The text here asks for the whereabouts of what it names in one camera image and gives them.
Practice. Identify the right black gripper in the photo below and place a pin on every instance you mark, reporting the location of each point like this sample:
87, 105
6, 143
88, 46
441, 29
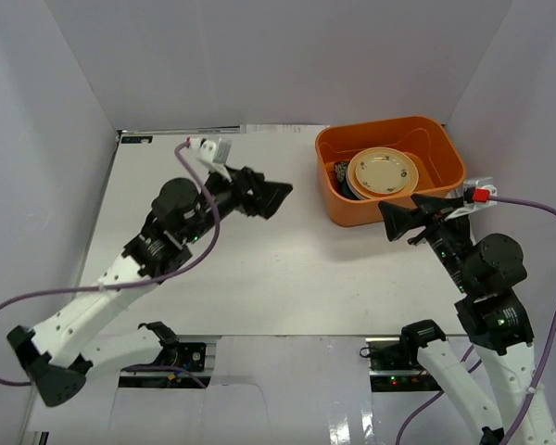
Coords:
398, 219

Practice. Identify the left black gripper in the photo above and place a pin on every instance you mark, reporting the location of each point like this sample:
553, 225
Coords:
249, 191

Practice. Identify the small beige patterned plate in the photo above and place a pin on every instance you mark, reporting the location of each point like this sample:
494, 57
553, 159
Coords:
381, 151

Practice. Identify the black floral square plate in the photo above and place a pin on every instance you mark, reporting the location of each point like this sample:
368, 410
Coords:
341, 168

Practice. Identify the yellow round plate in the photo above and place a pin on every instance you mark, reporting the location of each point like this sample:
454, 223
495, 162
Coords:
382, 177

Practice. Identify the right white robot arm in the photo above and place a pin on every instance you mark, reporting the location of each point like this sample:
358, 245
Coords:
490, 313

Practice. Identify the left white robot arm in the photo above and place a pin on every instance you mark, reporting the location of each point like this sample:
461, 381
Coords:
60, 352

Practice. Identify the orange plastic bin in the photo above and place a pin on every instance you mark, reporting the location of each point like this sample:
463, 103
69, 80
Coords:
441, 168

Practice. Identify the white paper sheet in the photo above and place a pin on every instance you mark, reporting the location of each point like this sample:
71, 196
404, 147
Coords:
282, 128

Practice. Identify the black label sticker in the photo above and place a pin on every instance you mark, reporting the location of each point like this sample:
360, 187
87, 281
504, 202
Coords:
141, 139

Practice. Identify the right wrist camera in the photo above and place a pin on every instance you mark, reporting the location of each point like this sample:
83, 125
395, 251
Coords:
478, 191

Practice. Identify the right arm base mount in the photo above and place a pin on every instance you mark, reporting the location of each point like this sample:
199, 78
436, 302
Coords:
391, 370

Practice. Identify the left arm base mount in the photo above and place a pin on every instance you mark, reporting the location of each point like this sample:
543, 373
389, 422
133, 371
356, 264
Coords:
183, 367

